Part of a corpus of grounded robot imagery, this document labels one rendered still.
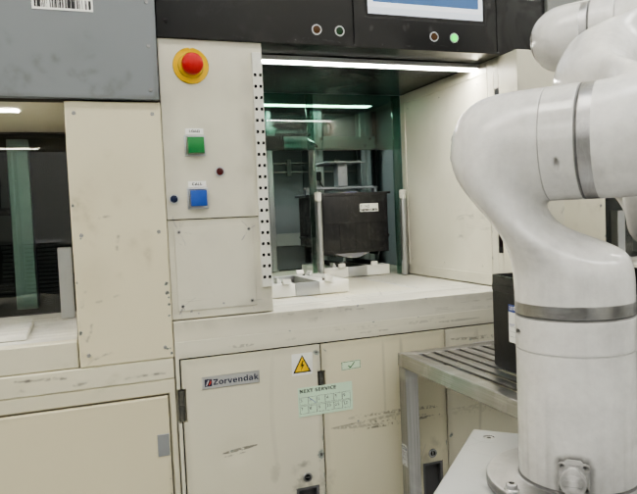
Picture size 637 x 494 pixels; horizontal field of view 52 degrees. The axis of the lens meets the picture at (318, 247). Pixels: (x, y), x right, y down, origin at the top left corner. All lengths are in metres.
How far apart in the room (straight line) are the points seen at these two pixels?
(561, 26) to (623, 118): 0.42
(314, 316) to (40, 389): 0.53
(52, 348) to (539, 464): 0.86
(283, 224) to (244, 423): 1.05
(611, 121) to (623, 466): 0.34
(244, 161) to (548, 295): 0.76
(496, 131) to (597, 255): 0.16
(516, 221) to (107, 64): 0.82
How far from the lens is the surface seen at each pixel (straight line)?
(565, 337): 0.68
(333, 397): 1.38
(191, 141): 1.25
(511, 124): 0.69
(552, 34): 1.06
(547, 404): 0.71
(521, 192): 0.70
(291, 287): 1.51
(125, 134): 1.25
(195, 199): 1.24
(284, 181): 2.24
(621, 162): 0.67
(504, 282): 1.23
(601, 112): 0.67
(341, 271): 1.90
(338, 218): 1.89
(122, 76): 1.26
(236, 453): 1.35
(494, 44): 1.57
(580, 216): 1.67
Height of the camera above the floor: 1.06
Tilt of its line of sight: 3 degrees down
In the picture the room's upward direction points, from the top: 2 degrees counter-clockwise
